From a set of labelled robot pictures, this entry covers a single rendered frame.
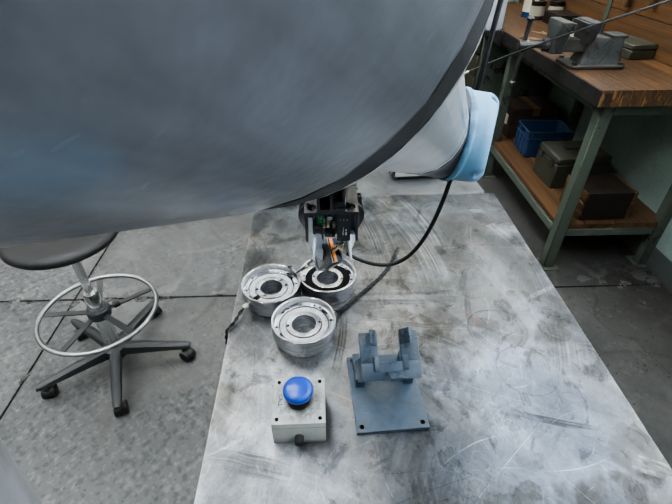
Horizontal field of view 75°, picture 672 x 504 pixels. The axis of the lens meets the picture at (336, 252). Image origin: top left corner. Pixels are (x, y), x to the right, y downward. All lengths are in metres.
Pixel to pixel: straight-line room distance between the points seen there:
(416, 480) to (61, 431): 1.39
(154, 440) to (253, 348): 0.97
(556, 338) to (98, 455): 1.39
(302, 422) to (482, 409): 0.26
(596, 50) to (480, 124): 1.86
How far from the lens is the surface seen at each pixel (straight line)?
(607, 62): 2.23
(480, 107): 0.37
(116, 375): 1.75
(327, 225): 0.59
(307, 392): 0.59
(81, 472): 1.70
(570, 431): 0.72
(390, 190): 1.38
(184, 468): 1.58
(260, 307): 0.76
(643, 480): 0.72
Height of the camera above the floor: 1.36
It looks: 38 degrees down
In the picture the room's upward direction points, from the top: straight up
